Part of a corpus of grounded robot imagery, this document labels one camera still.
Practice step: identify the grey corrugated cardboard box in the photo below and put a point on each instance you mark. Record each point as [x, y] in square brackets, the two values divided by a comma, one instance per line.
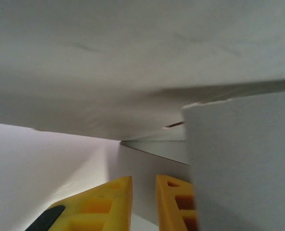
[240, 156]

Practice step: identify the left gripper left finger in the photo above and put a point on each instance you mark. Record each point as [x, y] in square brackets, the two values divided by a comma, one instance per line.
[96, 204]

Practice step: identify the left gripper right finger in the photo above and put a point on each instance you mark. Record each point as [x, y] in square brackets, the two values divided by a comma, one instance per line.
[166, 204]

